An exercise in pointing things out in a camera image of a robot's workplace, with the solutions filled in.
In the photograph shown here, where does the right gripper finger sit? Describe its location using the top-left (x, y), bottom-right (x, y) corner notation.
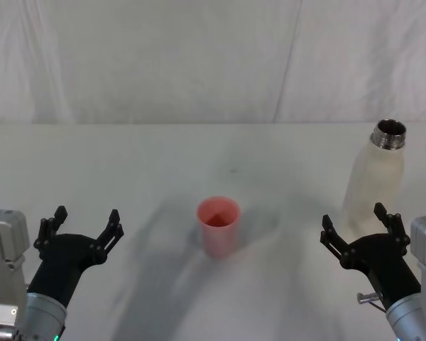
top-left (319, 214), bottom-right (354, 268)
top-left (373, 202), bottom-right (412, 255)

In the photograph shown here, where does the white table cloth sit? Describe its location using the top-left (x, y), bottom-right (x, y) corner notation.
top-left (0, 122), bottom-right (426, 341)

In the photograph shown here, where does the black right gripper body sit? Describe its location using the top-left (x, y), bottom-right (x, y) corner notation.
top-left (340, 233), bottom-right (423, 310)

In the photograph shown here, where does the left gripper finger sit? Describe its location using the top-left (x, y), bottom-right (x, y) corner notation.
top-left (33, 205), bottom-right (69, 250)
top-left (89, 209), bottom-right (125, 264)

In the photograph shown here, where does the white curtain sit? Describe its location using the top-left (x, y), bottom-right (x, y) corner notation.
top-left (0, 0), bottom-right (426, 126)

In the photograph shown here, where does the pink plastic cup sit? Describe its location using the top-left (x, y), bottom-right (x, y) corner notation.
top-left (197, 195), bottom-right (241, 260)

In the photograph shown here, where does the thin cable with silver plug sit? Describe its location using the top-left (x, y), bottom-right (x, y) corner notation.
top-left (356, 291), bottom-right (387, 314)

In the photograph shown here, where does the cream vacuum bottle steel neck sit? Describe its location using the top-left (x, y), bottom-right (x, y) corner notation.
top-left (339, 119), bottom-right (408, 243)

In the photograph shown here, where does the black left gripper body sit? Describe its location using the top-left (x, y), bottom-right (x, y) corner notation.
top-left (27, 233), bottom-right (107, 308)

